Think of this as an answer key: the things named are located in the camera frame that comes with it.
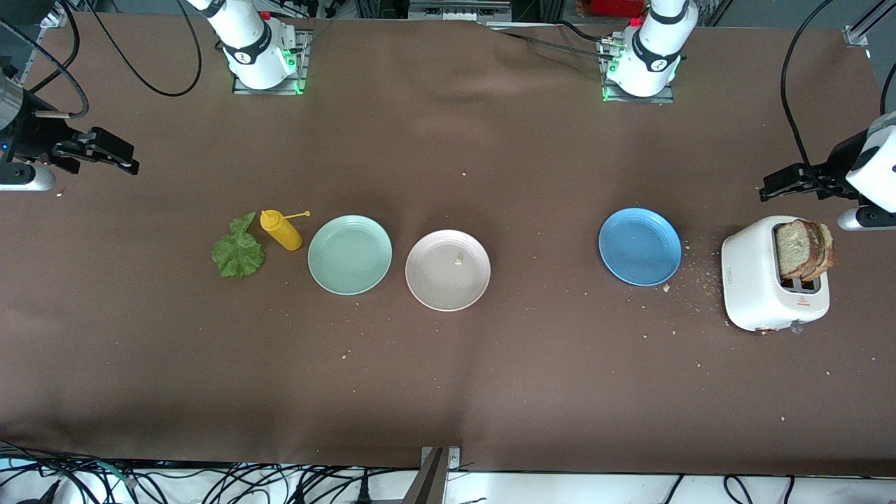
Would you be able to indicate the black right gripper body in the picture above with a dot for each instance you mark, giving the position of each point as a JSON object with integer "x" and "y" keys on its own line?
{"x": 29, "y": 134}

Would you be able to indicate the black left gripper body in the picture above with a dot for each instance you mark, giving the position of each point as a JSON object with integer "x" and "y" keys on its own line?
{"x": 833, "y": 164}

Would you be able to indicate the brown bread slice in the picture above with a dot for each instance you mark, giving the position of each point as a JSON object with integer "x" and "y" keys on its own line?
{"x": 827, "y": 252}
{"x": 791, "y": 248}

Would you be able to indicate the green lettuce leaf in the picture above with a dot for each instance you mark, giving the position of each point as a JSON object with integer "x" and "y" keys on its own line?
{"x": 238, "y": 255}

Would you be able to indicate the yellow squeeze bottle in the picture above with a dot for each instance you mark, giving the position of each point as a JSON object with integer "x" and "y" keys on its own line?
{"x": 283, "y": 234}

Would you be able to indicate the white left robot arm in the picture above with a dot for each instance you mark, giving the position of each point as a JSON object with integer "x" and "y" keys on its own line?
{"x": 651, "y": 56}

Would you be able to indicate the blue plate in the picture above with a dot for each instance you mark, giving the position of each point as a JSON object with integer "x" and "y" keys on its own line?
{"x": 640, "y": 246}

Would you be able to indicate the pale green plate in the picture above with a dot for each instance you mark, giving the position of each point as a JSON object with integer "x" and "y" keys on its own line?
{"x": 350, "y": 255}

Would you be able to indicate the beige plate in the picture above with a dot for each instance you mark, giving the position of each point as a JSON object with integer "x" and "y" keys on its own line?
{"x": 437, "y": 280}

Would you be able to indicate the white toaster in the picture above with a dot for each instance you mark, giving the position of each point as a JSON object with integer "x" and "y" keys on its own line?
{"x": 752, "y": 280}

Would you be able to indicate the red box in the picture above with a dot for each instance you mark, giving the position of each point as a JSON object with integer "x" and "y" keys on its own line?
{"x": 616, "y": 7}

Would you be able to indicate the grey power strip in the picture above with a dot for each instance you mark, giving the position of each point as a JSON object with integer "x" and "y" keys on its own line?
{"x": 458, "y": 10}

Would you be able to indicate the brown table cloth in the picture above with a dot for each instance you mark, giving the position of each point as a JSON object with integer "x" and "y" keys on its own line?
{"x": 448, "y": 385}

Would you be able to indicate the aluminium frame profile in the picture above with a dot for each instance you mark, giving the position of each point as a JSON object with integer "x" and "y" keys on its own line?
{"x": 855, "y": 35}
{"x": 56, "y": 21}

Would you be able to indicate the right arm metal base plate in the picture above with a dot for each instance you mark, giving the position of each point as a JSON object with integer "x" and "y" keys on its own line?
{"x": 266, "y": 91}

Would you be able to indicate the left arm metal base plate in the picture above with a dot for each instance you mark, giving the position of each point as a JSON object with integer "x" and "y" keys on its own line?
{"x": 637, "y": 100}

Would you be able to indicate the grey metal mount bracket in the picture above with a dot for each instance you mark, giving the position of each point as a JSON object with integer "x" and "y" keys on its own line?
{"x": 430, "y": 483}

